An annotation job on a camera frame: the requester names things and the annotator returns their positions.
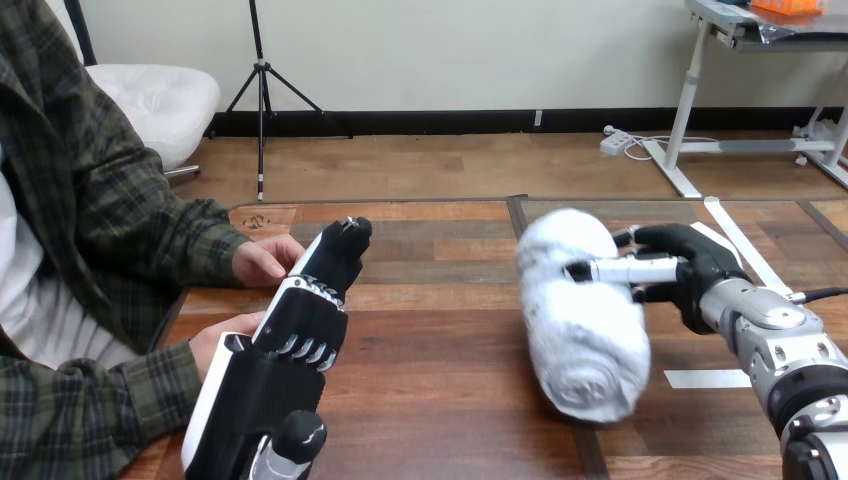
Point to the white cushioned chair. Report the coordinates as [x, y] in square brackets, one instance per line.
[156, 106]

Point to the white desk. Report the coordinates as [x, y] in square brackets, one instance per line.
[689, 99]

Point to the person's body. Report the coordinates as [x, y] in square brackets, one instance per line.
[60, 172]

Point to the orange thing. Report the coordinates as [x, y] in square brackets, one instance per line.
[788, 6]

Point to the person's hand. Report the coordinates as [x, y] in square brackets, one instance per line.
[262, 262]
[215, 341]

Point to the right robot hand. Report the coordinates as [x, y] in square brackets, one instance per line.
[702, 262]

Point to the white power strip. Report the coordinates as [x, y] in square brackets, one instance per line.
[615, 142]

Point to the black tripod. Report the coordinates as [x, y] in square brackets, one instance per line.
[262, 86]

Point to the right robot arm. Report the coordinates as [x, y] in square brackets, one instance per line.
[782, 351]

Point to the person's forearm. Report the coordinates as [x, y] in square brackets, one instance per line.
[199, 248]
[99, 417]

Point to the white towel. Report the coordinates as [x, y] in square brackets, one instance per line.
[583, 331]

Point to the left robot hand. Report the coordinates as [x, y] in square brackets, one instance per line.
[278, 384]

